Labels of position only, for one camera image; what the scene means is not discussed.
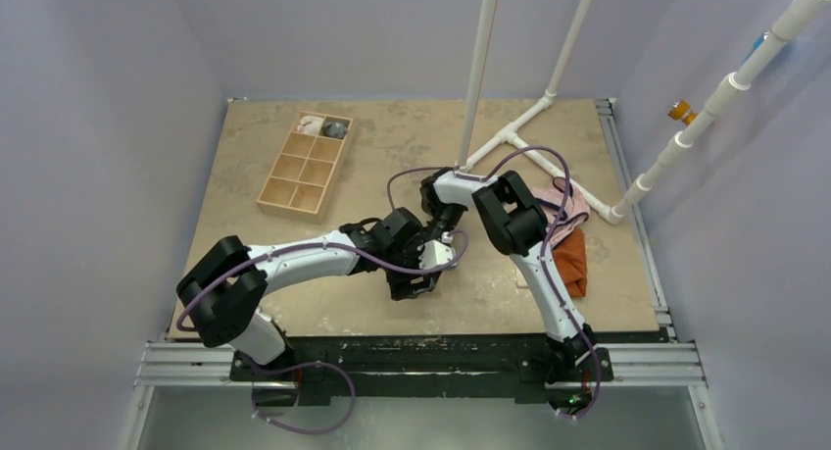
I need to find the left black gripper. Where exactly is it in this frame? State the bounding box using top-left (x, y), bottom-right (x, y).
top-left (381, 235), bottom-right (435, 299)

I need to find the pink underwear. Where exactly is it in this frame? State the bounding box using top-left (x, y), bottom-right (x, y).
top-left (531, 176), bottom-right (591, 248)

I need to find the wooden compartment tray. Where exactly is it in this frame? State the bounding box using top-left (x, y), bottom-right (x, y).
top-left (257, 111), bottom-right (354, 224)

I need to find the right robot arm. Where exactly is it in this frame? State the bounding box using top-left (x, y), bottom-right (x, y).
top-left (419, 168), bottom-right (602, 378)

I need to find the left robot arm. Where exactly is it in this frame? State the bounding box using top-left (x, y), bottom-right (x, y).
top-left (176, 207), bottom-right (461, 380)

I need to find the orange white underwear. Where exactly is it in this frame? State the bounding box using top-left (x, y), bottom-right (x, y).
top-left (551, 227), bottom-right (588, 298)

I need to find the rolled grey underwear in tray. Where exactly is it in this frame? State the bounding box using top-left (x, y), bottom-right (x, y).
top-left (321, 119), bottom-right (349, 140)

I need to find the rolled white underwear in tray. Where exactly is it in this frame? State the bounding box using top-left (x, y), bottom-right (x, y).
top-left (296, 115), bottom-right (324, 135)

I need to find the orange valve fitting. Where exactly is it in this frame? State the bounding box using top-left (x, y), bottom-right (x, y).
top-left (666, 99), bottom-right (697, 126)

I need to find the blue clip on pipe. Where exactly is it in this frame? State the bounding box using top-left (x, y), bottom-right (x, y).
top-left (743, 30), bottom-right (770, 64)

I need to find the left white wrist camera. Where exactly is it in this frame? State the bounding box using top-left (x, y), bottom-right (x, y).
top-left (418, 232), bottom-right (456, 270)

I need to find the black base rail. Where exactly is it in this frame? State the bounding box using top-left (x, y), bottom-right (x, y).
top-left (229, 333), bottom-right (614, 411)

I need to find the white PVC pipe on wall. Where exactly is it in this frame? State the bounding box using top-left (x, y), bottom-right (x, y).
top-left (609, 0), bottom-right (830, 223)

